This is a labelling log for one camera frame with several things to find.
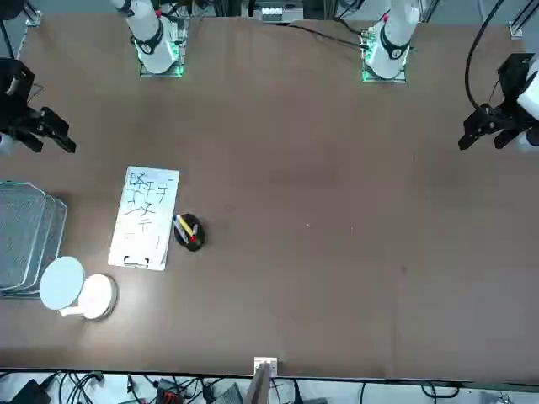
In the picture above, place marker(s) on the yellow marker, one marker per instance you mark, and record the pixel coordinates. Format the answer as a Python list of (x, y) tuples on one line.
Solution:
[(185, 226)]

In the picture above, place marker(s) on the aluminium profile post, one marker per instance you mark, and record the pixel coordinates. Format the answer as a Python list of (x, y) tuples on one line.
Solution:
[(265, 366)]

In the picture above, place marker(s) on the aluminium frame profile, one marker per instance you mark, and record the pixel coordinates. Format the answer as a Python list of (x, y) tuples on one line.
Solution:
[(33, 14), (516, 27)]

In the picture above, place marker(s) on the white A4 paper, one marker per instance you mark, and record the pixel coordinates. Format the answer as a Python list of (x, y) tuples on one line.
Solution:
[(162, 219)]

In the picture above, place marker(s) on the white clipboard with metal clip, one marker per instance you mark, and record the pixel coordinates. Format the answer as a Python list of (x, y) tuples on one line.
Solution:
[(158, 266)]

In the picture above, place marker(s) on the grey digital display box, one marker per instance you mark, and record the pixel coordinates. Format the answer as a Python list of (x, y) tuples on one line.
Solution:
[(271, 12)]

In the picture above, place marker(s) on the black and red device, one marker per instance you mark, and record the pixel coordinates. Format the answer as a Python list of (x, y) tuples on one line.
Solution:
[(168, 395)]

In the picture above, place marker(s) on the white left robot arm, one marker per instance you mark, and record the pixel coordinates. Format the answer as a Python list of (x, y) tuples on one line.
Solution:
[(396, 33)]

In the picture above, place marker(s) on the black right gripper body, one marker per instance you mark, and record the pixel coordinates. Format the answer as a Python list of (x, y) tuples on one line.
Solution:
[(14, 97)]

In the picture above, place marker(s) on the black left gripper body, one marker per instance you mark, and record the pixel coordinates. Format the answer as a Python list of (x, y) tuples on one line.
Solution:
[(516, 76)]

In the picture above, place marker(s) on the black power adapter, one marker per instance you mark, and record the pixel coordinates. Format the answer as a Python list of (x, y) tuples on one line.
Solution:
[(29, 393)]

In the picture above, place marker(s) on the metal mesh tray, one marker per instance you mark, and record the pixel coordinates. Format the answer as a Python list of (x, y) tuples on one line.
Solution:
[(59, 223), (47, 227), (21, 235)]

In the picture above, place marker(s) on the white round desk lamp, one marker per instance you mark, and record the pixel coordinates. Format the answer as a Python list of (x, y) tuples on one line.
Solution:
[(61, 282)]

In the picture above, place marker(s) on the black mesh pen holder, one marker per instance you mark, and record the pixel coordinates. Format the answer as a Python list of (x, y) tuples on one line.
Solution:
[(200, 244)]

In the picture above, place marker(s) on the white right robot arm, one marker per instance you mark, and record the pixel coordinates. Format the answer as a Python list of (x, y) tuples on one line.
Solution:
[(147, 25)]

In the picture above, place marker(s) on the white marker with red cap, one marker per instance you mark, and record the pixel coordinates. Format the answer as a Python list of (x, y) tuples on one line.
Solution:
[(193, 239)]

